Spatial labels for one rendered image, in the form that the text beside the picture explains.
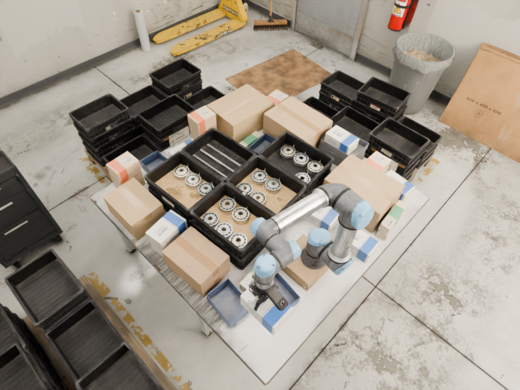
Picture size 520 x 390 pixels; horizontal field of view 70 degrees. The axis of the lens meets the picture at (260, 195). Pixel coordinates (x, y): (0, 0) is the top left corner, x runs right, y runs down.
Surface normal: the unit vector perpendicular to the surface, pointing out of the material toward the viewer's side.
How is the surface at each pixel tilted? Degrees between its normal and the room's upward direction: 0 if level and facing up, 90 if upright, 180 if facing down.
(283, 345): 0
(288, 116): 0
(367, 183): 0
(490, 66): 82
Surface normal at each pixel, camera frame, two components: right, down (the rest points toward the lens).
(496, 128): -0.65, 0.35
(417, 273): 0.03, -0.62
